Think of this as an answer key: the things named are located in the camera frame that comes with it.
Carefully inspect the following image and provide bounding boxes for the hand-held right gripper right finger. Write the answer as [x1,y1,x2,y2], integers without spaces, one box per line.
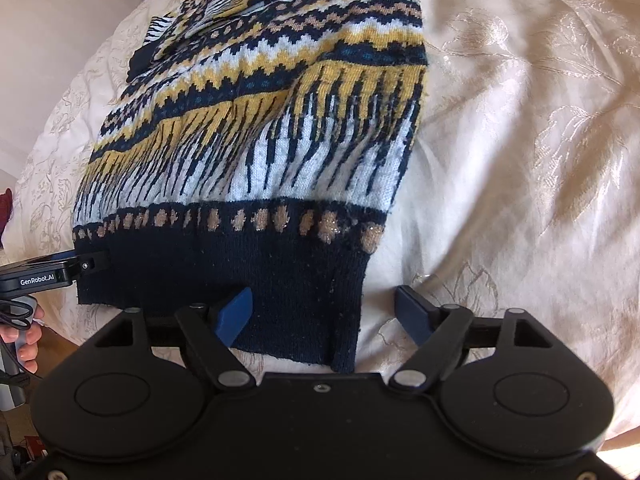
[389,285,557,394]

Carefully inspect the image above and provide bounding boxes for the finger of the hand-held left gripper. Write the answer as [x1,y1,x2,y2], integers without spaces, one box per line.
[70,252,110,276]

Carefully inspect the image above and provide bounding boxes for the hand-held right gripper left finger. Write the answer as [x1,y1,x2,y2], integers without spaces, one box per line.
[92,287,254,394]

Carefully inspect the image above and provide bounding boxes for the navy yellow white patterned sweater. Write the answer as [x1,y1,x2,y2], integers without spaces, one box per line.
[71,0,430,374]

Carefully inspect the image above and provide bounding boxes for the person's left hand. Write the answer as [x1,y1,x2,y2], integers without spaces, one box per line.
[0,306,47,377]

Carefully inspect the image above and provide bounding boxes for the dark red cloth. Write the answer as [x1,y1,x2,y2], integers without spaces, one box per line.
[0,188,14,248]

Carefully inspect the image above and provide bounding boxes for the white embroidered bedspread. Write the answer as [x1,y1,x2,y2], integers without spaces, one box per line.
[0,0,640,453]

